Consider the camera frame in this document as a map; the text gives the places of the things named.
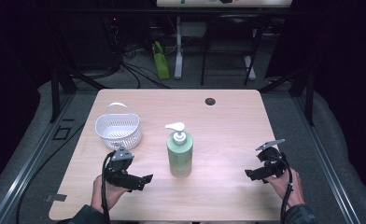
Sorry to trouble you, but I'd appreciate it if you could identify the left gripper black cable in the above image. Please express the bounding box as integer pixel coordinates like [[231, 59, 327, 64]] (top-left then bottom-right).
[[100, 150, 114, 224]]

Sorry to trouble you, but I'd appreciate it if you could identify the long black floor cable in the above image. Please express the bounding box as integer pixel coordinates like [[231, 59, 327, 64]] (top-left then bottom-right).
[[15, 122, 86, 224]]

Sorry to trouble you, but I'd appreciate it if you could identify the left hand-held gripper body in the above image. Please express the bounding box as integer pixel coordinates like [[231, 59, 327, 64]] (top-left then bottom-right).
[[104, 146, 146, 191]]

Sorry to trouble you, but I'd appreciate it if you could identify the light wooden background desk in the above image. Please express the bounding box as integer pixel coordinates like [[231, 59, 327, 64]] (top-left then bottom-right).
[[156, 0, 293, 8]]

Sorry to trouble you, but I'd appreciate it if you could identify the black metal frame post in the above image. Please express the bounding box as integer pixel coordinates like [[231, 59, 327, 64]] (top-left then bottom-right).
[[258, 65, 316, 127], [48, 61, 108, 124]]

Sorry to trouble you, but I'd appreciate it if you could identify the person's left hand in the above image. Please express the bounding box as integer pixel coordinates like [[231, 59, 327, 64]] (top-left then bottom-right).
[[91, 175, 131, 215]]

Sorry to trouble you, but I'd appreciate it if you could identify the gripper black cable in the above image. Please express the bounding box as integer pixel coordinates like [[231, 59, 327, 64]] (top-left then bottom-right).
[[278, 154, 295, 224], [100, 150, 114, 224]]

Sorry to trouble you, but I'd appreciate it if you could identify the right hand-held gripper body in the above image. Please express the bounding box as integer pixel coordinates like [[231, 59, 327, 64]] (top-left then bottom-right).
[[254, 138, 289, 183]]

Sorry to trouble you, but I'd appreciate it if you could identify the person's right hand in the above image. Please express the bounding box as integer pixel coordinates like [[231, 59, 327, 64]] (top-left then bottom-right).
[[264, 167, 306, 209]]

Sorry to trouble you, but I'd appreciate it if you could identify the white plastic basket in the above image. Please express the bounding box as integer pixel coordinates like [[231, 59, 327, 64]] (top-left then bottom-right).
[[94, 102, 143, 151]]

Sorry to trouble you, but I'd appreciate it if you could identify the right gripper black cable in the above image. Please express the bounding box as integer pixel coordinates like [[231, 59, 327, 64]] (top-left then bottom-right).
[[278, 154, 295, 224]]

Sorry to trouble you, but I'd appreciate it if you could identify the bundle of black floor cables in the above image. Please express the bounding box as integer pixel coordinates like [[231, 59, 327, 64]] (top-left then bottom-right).
[[102, 15, 172, 90]]

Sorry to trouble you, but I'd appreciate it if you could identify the grey tape strip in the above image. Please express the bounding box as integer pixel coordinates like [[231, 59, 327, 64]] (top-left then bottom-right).
[[46, 193, 68, 203]]

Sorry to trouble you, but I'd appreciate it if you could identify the black chair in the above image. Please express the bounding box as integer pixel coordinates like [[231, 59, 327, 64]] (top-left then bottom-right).
[[200, 13, 267, 87]]

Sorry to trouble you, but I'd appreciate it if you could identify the green pump bottle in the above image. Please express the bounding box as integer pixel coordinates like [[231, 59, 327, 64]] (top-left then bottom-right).
[[164, 121, 194, 179]]

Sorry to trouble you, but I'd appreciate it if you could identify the green spray bottle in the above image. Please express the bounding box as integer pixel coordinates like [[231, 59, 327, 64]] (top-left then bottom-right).
[[151, 40, 171, 80]]

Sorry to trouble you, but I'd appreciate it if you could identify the white desk leg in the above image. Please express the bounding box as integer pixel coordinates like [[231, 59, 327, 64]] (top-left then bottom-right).
[[244, 55, 257, 82], [174, 16, 185, 80]]

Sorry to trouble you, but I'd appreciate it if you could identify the grey metal floor rail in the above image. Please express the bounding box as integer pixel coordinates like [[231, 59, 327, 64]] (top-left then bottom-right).
[[0, 92, 77, 224], [290, 92, 363, 224]]

